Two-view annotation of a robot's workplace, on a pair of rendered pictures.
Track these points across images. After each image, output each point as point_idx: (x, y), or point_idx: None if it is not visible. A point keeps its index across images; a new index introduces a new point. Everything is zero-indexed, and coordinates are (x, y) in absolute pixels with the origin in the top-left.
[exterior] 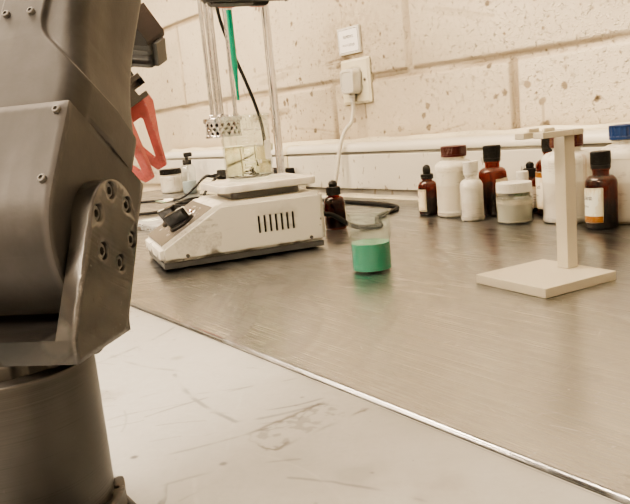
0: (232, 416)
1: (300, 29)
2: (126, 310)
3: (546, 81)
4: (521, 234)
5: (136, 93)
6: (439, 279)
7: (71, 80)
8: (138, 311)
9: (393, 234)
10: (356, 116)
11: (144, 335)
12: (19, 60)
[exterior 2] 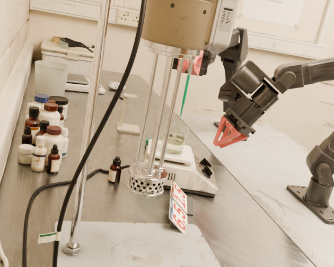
0: (208, 133)
1: None
2: (223, 109)
3: None
4: (81, 141)
5: (228, 114)
6: (143, 138)
7: None
8: (220, 160)
9: (107, 162)
10: None
11: (219, 151)
12: None
